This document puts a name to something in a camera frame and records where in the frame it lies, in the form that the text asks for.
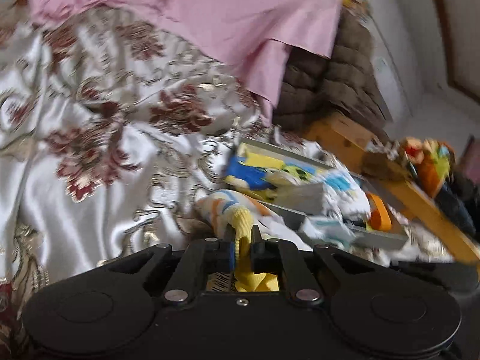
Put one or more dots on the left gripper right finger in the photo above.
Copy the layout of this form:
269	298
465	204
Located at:
377	309

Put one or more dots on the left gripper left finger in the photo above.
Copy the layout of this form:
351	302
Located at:
109	306

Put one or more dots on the yellow striped sock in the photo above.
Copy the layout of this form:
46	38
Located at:
224	209

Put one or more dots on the colourful patchwork cloth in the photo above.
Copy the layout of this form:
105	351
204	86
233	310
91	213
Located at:
425	162

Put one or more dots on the grey box with colourful lining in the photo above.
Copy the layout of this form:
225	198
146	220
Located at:
273	176

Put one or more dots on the floral satin bedspread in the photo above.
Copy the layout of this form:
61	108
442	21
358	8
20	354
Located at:
110	130

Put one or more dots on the brown quilted jacket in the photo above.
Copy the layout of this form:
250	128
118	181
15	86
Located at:
313	86

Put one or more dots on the pink hanging sheet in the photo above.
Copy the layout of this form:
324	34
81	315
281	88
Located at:
252	37

